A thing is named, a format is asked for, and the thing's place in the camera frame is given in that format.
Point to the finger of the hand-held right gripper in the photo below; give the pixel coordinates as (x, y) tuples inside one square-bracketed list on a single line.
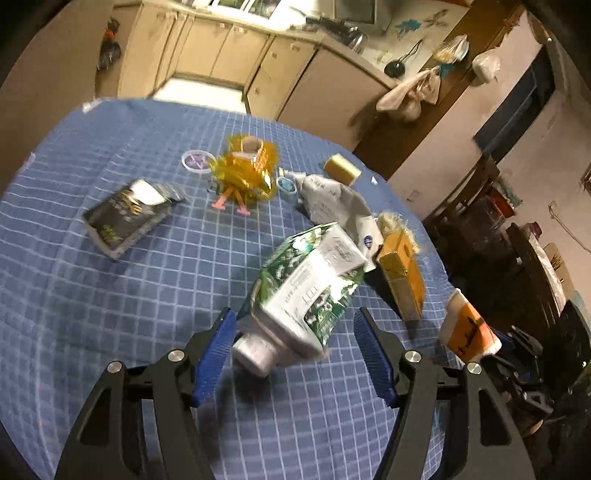
[(521, 346)]

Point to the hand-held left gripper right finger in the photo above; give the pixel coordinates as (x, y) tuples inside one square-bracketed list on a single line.
[(374, 355)]

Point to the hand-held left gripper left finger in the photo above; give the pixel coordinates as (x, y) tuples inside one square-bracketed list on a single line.
[(214, 355)]

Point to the orange white paper cup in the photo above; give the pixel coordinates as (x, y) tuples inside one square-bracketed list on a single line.
[(464, 327)]

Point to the green white carton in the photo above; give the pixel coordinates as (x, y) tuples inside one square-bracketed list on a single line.
[(304, 286)]

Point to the yellow cellophane wrapper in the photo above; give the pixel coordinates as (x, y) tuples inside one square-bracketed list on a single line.
[(240, 173)]

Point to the yellow sponge block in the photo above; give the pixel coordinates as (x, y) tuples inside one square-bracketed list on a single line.
[(341, 168)]

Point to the dark wooden table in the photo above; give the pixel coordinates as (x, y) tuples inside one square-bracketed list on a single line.
[(545, 272)]

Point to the yellow box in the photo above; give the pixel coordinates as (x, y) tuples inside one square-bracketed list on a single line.
[(401, 277)]

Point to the blue checked tablecloth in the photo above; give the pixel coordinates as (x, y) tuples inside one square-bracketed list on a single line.
[(138, 300)]

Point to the crumpled clear wrapper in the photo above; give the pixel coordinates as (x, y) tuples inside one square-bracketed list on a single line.
[(392, 221)]

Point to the wooden chair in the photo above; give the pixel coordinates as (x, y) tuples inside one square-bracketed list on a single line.
[(461, 217)]

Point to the white blue pouch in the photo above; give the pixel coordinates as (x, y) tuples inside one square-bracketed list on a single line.
[(332, 198)]

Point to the black snack packet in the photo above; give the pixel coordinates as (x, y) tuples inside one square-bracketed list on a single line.
[(124, 217)]

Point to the clear plastic lid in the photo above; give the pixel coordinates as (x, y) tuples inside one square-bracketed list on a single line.
[(197, 161)]

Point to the dark window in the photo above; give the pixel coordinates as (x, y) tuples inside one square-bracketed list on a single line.
[(517, 101)]

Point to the beige cloth bags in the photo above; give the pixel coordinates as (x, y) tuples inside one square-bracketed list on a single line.
[(411, 94)]

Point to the white plastic bag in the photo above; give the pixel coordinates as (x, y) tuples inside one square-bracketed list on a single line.
[(452, 48), (485, 67)]

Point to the black ladle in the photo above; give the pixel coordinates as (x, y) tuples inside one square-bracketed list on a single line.
[(395, 68)]

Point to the lower kitchen cabinets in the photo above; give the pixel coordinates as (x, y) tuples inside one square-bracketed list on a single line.
[(231, 46)]

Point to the steel kettle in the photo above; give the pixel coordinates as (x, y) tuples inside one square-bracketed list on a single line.
[(356, 39)]

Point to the dark hanging bag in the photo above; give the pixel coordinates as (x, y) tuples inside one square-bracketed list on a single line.
[(110, 46)]

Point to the wall socket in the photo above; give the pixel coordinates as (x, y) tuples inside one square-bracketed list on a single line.
[(414, 194)]

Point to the flower wall stickers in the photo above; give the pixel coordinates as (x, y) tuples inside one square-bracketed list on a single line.
[(415, 23)]

